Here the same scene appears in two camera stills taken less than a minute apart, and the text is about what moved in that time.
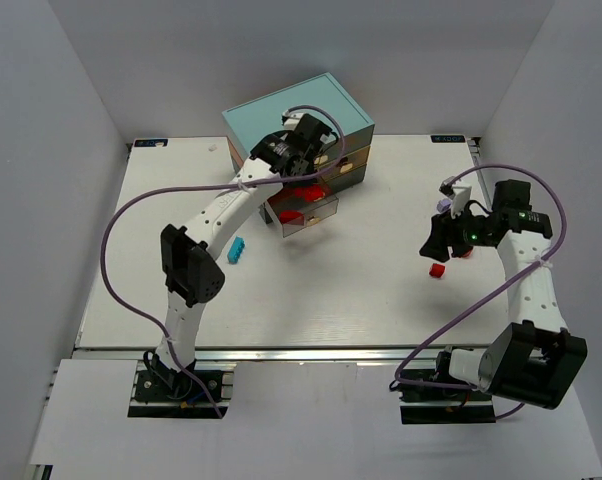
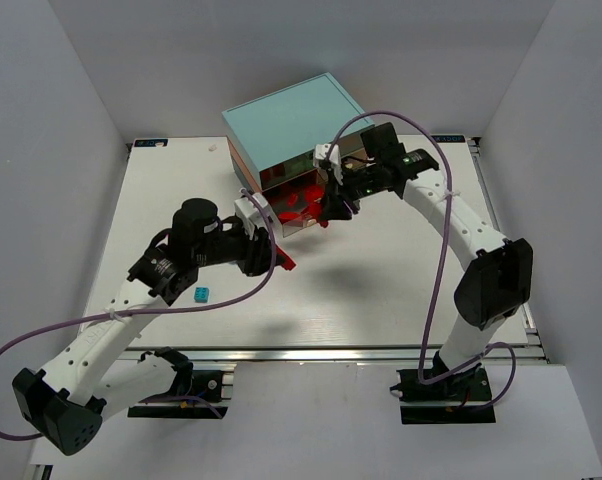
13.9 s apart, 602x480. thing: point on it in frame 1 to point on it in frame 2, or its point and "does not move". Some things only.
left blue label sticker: x=150 y=142 does not move
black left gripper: x=312 y=132 to x=260 y=252
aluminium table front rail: x=270 y=353 does not move
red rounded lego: x=288 y=215 does not move
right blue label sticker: x=447 y=138 does not move
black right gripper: x=444 y=232 to x=341 y=195
